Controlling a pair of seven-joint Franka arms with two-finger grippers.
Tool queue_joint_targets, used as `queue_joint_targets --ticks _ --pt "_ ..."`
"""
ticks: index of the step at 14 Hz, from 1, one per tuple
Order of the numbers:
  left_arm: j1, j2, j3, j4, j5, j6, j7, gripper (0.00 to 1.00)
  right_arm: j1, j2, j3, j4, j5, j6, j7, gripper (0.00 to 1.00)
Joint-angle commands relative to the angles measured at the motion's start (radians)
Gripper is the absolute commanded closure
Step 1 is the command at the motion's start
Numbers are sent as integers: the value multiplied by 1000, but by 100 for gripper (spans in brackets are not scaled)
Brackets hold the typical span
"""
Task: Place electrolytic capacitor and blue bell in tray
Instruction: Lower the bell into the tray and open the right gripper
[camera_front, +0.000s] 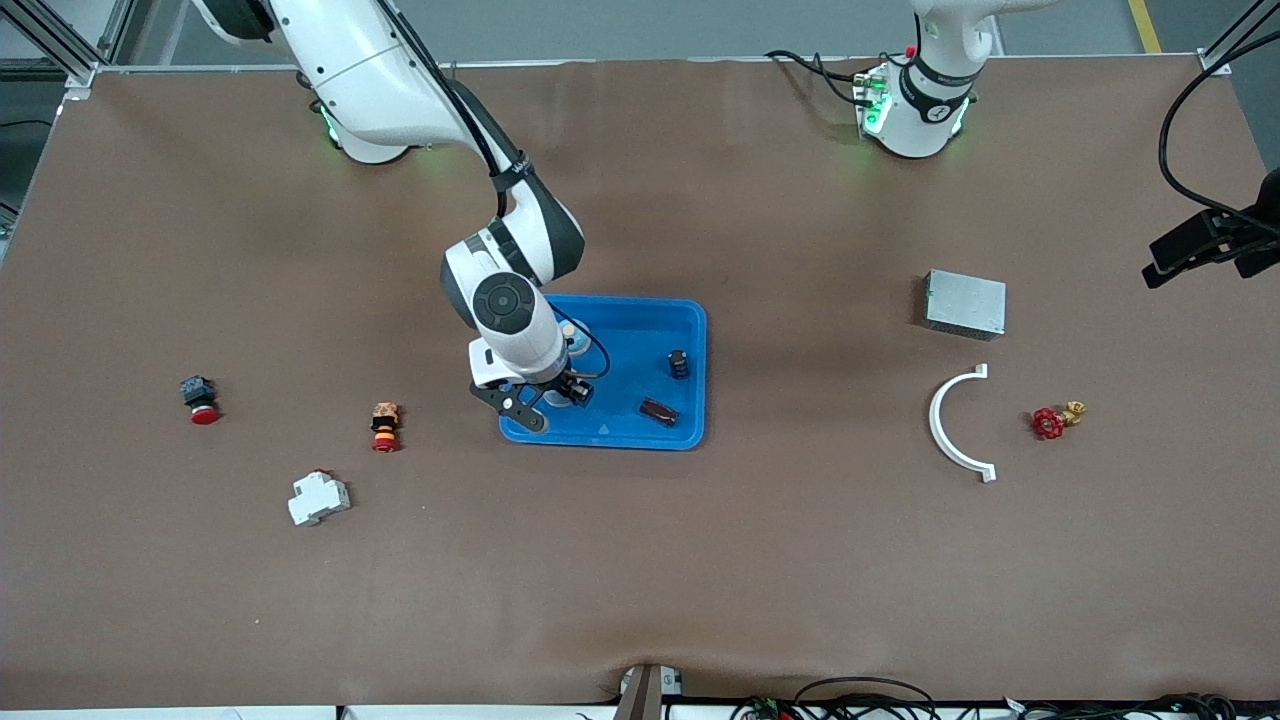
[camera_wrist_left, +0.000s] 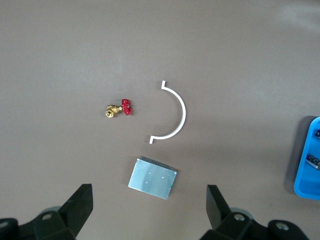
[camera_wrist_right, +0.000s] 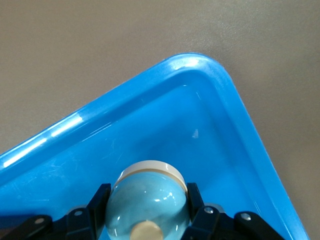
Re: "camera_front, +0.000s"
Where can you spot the dark brown electrolytic capacitor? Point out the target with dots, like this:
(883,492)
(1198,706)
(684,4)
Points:
(659,413)

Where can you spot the small black printed capacitor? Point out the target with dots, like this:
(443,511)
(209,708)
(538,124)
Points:
(679,365)

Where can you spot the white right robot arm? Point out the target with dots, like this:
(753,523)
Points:
(370,70)

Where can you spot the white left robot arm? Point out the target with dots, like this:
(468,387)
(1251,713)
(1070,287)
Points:
(925,110)

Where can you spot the blue plastic tray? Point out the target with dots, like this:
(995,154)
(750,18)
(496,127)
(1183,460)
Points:
(640,330)

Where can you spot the brown table mat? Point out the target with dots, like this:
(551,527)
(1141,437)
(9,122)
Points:
(640,560)

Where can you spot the brass valve red handwheel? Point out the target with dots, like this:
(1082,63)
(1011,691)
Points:
(1048,423)

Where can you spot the white circuit breaker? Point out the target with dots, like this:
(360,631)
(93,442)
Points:
(318,498)

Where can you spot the silver metal module box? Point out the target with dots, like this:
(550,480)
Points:
(965,305)

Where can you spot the red mushroom push button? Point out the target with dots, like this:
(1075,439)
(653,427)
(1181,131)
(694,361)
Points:
(200,398)

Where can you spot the metal table clamp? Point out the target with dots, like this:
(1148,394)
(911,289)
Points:
(645,695)

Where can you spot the silver base connector box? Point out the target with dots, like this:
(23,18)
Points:
(872,105)

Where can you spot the orange emergency stop switch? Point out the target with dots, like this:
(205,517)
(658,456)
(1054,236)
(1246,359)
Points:
(385,425)

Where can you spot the white semicircular plastic bracket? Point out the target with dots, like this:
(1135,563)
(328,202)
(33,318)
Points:
(935,425)

